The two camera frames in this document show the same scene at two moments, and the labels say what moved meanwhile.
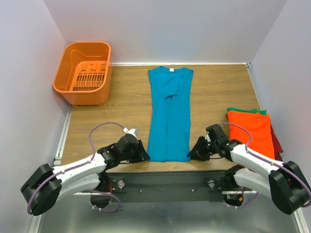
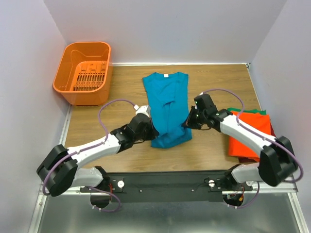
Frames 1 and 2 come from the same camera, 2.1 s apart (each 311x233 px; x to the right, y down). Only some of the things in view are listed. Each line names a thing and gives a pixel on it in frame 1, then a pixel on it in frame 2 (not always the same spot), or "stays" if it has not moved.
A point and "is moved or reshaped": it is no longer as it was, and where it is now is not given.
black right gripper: x=197 y=152 to x=189 y=122
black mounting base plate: x=169 y=186 stays
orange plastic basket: x=83 y=74 stays
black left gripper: x=142 y=155 to x=154 y=133
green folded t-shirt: x=263 y=112 stays
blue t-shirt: x=170 y=114 is moved or reshaped
